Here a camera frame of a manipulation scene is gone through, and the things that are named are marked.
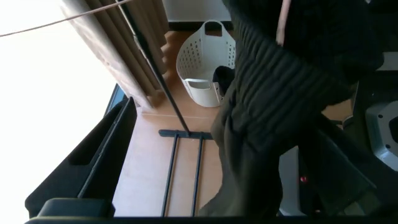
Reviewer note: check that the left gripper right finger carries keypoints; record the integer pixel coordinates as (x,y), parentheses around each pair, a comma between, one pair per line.
(342,180)

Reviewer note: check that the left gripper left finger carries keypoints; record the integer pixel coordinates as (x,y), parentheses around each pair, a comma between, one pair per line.
(102,165)

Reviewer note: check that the black shorts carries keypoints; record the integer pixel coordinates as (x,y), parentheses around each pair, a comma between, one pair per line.
(273,93)

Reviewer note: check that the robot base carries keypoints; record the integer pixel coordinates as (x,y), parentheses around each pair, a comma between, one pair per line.
(289,174)

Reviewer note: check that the black clothes rack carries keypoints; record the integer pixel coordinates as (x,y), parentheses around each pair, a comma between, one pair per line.
(168,93)

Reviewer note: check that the white laundry basket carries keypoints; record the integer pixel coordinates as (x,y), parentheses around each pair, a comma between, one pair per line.
(199,62)

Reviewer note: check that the heap of clothes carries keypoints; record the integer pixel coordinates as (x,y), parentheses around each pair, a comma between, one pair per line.
(224,79)

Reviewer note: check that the brown curtain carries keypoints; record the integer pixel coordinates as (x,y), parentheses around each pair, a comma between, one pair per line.
(124,46)

